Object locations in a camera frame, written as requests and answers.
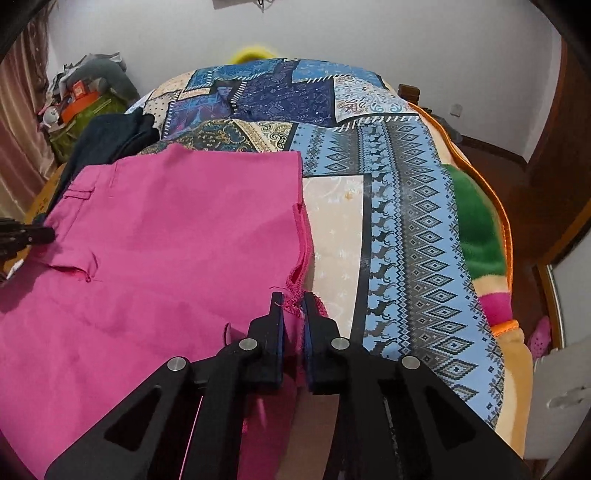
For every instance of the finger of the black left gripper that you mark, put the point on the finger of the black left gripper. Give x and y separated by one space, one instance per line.
36 235

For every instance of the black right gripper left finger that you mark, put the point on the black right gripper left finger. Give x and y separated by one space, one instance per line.
185 420

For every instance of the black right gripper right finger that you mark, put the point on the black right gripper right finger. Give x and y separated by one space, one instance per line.
397 419

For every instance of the pink pants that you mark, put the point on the pink pants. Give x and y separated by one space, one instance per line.
155 256

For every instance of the wooden stool with cutouts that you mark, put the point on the wooden stool with cutouts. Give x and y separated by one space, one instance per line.
42 200

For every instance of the green patterned storage bag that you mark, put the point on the green patterned storage bag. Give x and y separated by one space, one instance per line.
65 136

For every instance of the dark navy folded garment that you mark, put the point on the dark navy folded garment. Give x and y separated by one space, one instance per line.
106 139

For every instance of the orange box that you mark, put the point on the orange box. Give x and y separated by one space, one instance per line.
77 99

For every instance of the pink slipper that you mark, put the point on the pink slipper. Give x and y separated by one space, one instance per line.
541 338

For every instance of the pink striped curtain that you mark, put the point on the pink striped curtain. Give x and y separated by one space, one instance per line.
27 158

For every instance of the grey plush toy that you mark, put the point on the grey plush toy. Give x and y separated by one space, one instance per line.
109 71

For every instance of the patchwork patterned bedspread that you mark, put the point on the patchwork patterned bedspread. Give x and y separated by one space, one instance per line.
389 264

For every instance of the green orange fleece blanket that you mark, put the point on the green orange fleece blanket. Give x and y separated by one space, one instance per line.
487 244

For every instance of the yellow fluffy cushion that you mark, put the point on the yellow fluffy cushion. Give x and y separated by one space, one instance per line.
252 53

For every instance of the wooden door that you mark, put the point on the wooden door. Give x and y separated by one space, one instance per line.
559 173

